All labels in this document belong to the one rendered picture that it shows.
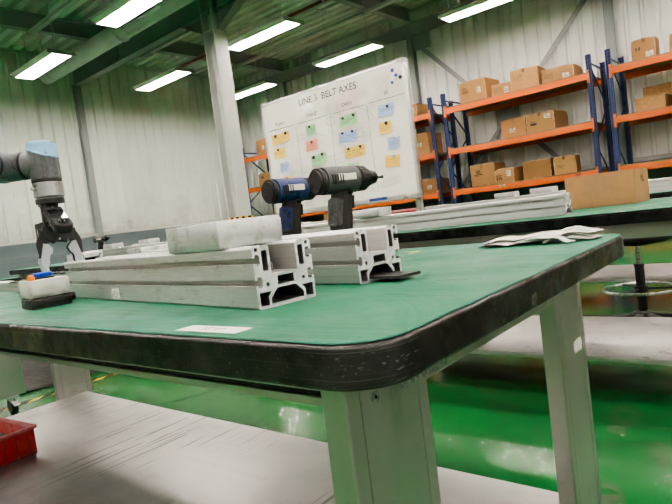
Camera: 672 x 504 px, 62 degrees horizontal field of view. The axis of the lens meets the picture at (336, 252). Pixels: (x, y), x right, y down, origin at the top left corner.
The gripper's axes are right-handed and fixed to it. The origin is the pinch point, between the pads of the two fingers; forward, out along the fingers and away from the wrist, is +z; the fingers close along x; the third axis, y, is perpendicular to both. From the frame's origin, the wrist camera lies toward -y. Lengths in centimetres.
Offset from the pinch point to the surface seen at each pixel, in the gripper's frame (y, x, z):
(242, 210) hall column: 643, -480, -35
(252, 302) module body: -97, 5, 5
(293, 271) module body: -98, -1, 1
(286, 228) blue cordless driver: -53, -36, -4
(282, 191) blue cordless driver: -54, -35, -13
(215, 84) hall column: 669, -479, -254
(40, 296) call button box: -34.3, 15.1, 3.0
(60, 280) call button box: -34.3, 10.8, 0.4
